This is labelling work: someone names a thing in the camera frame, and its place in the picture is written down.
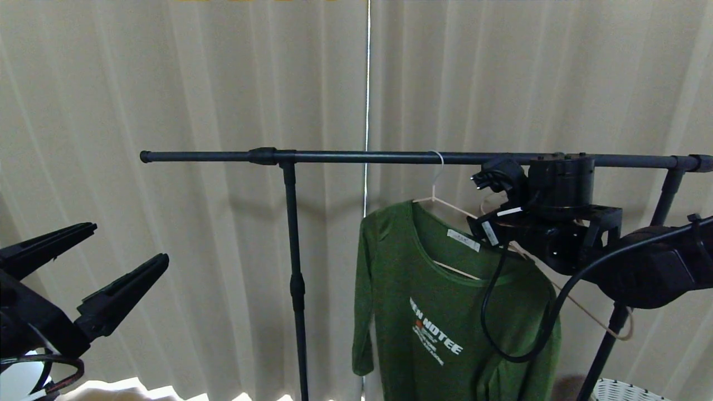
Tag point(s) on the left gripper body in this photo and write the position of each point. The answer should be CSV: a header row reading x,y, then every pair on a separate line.
x,y
28,317

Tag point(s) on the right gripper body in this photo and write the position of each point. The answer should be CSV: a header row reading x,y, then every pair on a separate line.
x,y
535,239

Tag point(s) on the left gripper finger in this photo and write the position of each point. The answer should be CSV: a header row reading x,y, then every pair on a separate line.
x,y
117,301
39,250

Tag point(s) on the pink clothes hanger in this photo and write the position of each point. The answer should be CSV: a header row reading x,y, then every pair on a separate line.
x,y
457,270
631,326

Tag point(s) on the green printed sleeveless shirt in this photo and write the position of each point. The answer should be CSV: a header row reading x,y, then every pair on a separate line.
x,y
401,312

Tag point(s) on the white laundry basket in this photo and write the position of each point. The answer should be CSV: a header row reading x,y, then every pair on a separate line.
x,y
624,391

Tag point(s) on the black clothes rack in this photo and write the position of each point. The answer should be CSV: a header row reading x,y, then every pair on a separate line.
x,y
345,157

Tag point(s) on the beige curtain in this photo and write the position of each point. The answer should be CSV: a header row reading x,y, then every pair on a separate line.
x,y
167,83

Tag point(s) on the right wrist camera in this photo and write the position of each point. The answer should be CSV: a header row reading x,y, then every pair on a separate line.
x,y
504,172

